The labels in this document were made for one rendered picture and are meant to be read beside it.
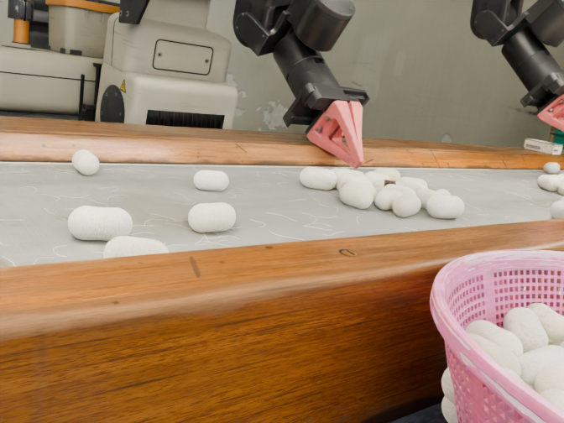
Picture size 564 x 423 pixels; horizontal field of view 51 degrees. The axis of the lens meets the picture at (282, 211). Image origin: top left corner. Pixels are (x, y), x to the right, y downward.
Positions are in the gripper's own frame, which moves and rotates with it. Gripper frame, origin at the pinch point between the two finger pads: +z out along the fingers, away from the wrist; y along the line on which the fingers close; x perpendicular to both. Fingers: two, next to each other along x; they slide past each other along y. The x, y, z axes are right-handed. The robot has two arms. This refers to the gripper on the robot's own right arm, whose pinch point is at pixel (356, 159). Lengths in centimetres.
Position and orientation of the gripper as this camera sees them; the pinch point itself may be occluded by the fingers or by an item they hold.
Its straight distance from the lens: 72.1
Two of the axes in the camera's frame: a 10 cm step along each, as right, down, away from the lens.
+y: 7.8, -0.4, 6.2
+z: 3.9, 8.1, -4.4
